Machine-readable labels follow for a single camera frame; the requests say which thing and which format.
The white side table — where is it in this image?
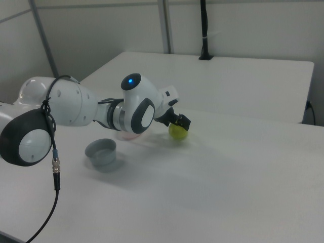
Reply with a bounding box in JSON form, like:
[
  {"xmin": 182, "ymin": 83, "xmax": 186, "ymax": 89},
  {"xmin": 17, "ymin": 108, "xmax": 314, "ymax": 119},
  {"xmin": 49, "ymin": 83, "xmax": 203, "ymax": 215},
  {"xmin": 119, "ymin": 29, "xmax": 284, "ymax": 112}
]
[{"xmin": 79, "ymin": 51, "xmax": 315, "ymax": 125}]

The green apple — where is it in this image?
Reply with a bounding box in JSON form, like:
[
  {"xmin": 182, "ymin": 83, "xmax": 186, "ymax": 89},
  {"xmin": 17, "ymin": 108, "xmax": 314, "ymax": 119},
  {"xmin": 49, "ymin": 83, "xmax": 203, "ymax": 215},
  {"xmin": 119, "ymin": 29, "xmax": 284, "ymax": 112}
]
[{"xmin": 168, "ymin": 121, "xmax": 189, "ymax": 141}]

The black wall cable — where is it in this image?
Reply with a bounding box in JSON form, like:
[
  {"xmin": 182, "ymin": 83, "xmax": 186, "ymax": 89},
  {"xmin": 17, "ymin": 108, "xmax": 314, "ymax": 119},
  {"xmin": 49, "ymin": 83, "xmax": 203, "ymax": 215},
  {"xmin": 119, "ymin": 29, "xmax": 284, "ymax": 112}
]
[{"xmin": 305, "ymin": 100, "xmax": 317, "ymax": 125}]

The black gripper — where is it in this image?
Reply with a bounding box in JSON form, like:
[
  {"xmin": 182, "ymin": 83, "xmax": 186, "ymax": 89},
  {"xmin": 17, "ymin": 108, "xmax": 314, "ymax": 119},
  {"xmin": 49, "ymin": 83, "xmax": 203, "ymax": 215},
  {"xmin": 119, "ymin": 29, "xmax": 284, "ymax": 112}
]
[{"xmin": 154, "ymin": 106, "xmax": 191, "ymax": 132}]

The grey plastic bowl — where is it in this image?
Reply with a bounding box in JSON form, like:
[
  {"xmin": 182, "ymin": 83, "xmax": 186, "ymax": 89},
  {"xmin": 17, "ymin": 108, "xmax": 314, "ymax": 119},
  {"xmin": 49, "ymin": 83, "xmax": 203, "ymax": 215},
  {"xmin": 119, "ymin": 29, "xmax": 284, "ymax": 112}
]
[{"xmin": 84, "ymin": 138, "xmax": 118, "ymax": 167}]

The black camera pole with base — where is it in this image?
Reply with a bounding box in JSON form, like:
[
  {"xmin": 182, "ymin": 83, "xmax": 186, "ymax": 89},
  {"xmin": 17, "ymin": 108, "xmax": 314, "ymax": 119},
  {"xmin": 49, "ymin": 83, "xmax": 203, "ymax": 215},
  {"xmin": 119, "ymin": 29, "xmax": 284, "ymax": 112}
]
[{"xmin": 198, "ymin": 0, "xmax": 215, "ymax": 61}]

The grey metal partition post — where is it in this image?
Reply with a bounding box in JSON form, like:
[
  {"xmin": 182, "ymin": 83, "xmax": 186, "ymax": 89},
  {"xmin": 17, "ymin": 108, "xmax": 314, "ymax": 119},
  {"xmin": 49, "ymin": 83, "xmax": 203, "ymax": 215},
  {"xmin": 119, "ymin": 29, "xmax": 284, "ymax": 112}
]
[
  {"xmin": 158, "ymin": 0, "xmax": 175, "ymax": 54},
  {"xmin": 28, "ymin": 0, "xmax": 59, "ymax": 78}
]

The pink plastic bowl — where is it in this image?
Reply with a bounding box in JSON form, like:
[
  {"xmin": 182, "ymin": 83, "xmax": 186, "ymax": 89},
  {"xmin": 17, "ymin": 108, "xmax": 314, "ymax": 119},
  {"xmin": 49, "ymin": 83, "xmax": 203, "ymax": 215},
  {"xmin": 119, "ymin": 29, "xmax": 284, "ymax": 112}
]
[{"xmin": 115, "ymin": 128, "xmax": 145, "ymax": 141}]

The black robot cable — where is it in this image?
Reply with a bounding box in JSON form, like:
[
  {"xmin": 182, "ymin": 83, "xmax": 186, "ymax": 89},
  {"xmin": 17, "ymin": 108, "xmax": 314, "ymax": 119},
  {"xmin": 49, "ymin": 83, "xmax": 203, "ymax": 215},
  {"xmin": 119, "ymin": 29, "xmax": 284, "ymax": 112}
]
[{"xmin": 24, "ymin": 74, "xmax": 123, "ymax": 243}]

